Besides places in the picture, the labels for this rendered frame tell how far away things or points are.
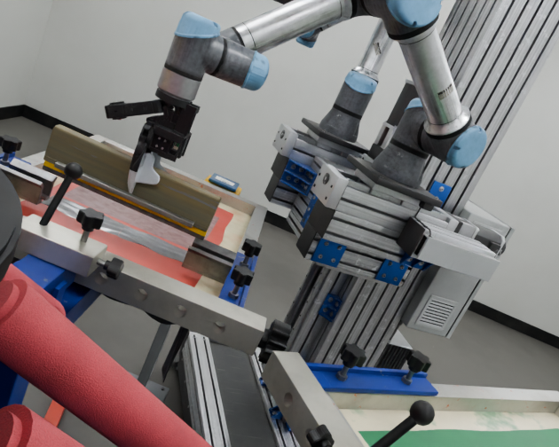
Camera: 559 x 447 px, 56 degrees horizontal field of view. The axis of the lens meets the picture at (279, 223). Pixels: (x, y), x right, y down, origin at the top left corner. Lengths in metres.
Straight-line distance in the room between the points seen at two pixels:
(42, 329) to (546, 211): 5.07
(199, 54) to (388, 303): 1.23
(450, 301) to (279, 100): 3.09
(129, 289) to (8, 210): 0.59
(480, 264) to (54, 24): 4.33
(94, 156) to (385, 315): 1.23
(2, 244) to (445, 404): 0.98
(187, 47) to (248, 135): 3.78
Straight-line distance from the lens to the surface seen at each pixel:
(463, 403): 1.18
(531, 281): 5.49
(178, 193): 1.08
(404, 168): 1.50
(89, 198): 1.35
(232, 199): 1.66
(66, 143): 1.14
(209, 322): 0.87
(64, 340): 0.41
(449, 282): 1.95
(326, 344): 1.94
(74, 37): 5.14
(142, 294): 0.91
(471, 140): 1.40
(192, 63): 1.02
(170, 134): 1.04
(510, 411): 1.33
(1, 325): 0.39
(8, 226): 0.29
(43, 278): 0.80
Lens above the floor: 1.45
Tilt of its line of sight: 17 degrees down
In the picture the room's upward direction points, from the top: 25 degrees clockwise
